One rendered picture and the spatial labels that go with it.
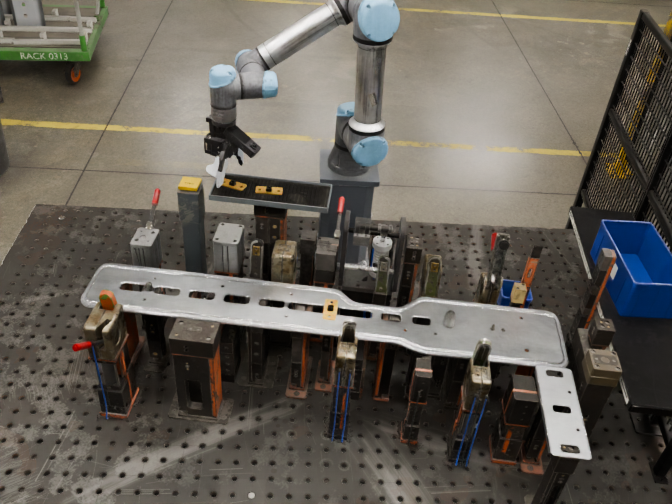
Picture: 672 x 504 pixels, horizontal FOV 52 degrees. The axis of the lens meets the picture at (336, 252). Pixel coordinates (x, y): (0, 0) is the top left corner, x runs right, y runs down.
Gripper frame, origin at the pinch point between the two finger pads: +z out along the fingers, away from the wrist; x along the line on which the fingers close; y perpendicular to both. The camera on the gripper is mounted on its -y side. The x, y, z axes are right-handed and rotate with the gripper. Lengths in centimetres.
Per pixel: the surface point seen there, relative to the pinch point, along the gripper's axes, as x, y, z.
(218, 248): 21.7, -7.0, 10.4
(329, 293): 16.9, -41.0, 18.8
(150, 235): 22.7, 16.0, 12.8
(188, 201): 8.0, 11.3, 7.8
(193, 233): 7.2, 10.9, 20.7
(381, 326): 23, -59, 19
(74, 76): -223, 257, 112
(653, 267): -31, -129, 12
